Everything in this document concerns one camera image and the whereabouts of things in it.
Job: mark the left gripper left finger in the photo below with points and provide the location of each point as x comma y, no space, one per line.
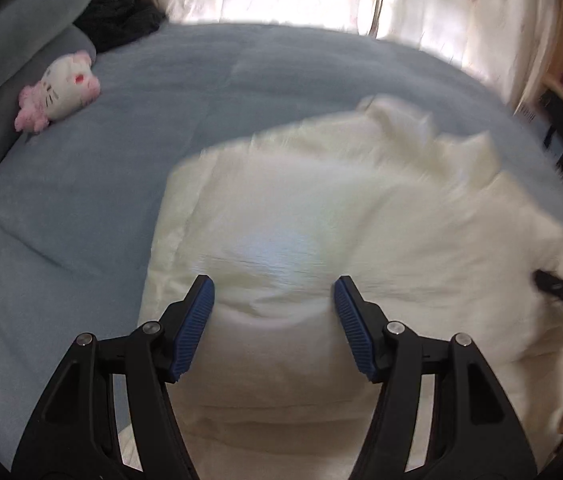
72,432

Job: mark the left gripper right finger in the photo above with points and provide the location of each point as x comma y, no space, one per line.
475,432

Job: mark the white puffer jacket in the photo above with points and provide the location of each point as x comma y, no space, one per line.
429,226

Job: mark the blue-grey bed blanket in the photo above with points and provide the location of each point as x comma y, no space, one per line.
79,203

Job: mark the pink white cat plush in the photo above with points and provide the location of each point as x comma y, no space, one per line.
66,86

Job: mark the black garment by window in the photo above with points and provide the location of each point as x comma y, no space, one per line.
110,24

